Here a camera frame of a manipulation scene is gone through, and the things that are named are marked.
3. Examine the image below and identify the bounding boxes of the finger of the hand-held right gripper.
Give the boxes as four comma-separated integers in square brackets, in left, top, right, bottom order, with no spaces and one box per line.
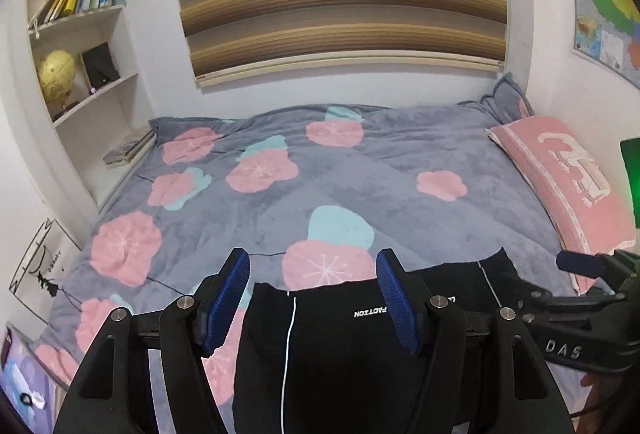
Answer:
[515,281,616,316]
[556,250,608,277]

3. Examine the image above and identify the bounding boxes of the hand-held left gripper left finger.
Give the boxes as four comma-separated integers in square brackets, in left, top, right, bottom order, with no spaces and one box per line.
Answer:
[52,248,250,434]

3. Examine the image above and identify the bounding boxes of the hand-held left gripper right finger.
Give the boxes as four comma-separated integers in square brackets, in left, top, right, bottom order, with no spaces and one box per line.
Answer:
[376,248,571,434]

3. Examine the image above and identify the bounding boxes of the black hooded jacket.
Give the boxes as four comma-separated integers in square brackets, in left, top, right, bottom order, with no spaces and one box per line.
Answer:
[232,248,531,434]

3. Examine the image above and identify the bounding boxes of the person's right hand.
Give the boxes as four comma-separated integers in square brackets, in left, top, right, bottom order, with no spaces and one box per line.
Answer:
[580,371,611,420]

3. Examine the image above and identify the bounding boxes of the pink pillow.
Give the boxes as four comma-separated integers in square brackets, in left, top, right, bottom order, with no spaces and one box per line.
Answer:
[487,117,638,295]

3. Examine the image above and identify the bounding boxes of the grey floral blanket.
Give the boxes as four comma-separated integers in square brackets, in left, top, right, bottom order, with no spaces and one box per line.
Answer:
[35,74,596,434]

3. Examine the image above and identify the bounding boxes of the flat stack of books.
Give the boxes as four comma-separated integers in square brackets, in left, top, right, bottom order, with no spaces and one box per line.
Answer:
[103,128,157,167]

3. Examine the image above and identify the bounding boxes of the white paper bag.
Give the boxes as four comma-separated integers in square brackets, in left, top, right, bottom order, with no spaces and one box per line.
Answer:
[9,218,83,327]

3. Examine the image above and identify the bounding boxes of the purple box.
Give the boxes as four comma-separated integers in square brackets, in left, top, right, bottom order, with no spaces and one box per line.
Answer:
[0,324,56,432]

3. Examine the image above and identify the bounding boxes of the black box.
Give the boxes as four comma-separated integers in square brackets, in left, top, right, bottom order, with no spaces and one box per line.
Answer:
[80,42,121,90]

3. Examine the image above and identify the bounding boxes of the white bookshelf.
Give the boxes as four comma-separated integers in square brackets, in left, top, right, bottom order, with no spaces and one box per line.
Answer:
[25,0,156,210]

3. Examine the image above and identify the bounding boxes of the yellow globe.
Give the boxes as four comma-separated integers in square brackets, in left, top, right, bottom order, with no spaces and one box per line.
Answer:
[36,49,78,112]

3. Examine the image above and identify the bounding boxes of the colourful wall map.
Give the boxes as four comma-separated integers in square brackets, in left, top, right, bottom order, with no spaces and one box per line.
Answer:
[565,0,640,90]

